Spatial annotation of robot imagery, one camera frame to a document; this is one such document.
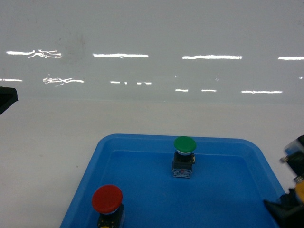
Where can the green mushroom push button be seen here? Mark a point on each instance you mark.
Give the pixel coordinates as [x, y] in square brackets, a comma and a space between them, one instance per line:
[183, 158]

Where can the blue plastic tray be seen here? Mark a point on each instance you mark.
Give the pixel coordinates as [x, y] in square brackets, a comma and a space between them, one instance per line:
[231, 178]

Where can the yellow mushroom push button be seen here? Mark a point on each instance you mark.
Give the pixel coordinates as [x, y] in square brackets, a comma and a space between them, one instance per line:
[295, 160]

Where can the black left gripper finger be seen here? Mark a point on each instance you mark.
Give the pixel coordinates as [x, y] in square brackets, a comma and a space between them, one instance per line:
[8, 96]

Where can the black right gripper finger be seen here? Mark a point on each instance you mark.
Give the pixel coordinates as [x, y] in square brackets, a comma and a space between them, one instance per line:
[288, 212]

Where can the red mushroom push button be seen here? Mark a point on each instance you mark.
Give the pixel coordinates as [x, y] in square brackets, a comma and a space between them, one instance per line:
[108, 202]

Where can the white glossy whiteboard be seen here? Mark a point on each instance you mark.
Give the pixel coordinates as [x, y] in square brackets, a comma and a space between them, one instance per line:
[206, 51]

